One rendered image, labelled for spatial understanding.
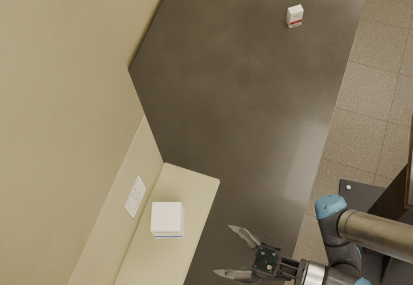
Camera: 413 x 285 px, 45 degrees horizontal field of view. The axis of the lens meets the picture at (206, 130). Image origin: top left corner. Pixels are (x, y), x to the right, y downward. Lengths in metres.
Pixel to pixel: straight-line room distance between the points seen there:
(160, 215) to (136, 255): 0.09
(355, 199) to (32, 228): 2.11
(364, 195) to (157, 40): 1.31
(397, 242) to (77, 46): 0.79
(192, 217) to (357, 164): 1.79
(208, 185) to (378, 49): 2.17
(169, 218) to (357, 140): 1.92
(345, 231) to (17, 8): 0.93
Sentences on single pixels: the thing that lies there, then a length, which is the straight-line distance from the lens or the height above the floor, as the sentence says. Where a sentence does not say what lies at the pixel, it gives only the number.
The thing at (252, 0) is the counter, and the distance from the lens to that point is 1.89.
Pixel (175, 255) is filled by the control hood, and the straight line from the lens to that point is 0.91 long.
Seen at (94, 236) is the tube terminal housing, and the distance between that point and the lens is 0.75.
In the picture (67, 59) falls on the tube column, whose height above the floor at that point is 1.98.
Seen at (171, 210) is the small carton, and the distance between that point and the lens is 0.86.
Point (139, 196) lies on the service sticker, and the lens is 0.88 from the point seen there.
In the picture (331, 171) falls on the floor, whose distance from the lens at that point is 2.59.
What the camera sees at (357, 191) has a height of 0.01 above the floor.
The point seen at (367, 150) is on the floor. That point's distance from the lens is 2.67.
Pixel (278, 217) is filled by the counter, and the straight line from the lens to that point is 1.51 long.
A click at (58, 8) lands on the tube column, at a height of 2.04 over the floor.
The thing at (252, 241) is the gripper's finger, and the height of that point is 1.16.
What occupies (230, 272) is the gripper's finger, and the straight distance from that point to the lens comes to 1.22.
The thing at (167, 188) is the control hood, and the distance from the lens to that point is 0.94.
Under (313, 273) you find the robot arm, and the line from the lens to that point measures 1.22.
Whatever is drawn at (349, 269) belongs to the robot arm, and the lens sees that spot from 1.26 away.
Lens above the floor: 2.39
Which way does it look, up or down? 65 degrees down
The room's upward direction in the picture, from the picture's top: 8 degrees counter-clockwise
